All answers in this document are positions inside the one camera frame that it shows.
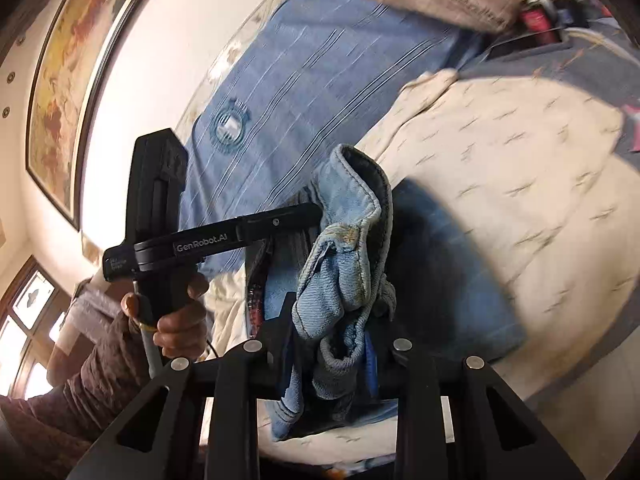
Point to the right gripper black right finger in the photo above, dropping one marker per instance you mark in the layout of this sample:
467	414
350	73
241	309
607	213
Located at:
460	420

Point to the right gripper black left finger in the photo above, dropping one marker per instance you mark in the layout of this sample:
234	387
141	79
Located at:
197	420

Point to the brown knitted sleeve forearm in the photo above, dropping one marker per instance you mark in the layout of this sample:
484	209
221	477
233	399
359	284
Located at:
44	437

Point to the blue plaid pillow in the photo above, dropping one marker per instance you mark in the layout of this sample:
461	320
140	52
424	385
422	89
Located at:
320	73

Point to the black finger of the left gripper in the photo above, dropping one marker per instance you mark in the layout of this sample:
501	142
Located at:
269	223

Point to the blue denim jeans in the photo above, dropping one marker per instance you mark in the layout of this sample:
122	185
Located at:
381	254

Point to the cream leaf-print quilt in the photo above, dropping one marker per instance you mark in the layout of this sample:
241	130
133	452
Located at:
526	167

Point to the framed wall painting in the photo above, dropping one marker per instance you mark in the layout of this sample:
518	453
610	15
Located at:
69	71

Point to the person's left hand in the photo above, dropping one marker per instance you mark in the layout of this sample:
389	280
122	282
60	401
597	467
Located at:
183	333

